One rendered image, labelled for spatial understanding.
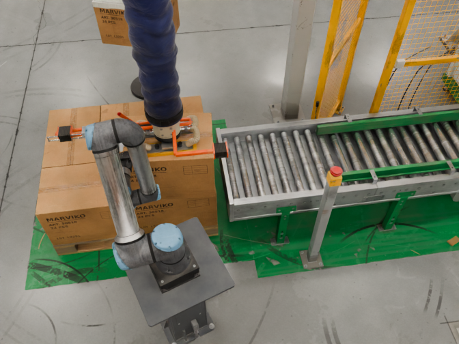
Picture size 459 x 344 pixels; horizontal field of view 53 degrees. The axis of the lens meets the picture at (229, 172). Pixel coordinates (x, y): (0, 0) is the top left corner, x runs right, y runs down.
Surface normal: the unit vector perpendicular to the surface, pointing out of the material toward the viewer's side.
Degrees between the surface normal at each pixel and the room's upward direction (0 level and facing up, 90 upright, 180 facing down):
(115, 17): 90
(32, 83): 0
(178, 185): 90
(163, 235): 4
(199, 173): 90
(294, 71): 90
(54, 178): 0
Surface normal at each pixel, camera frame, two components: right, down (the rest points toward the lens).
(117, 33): -0.18, 0.77
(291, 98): 0.14, 0.77
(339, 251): 0.00, -0.63
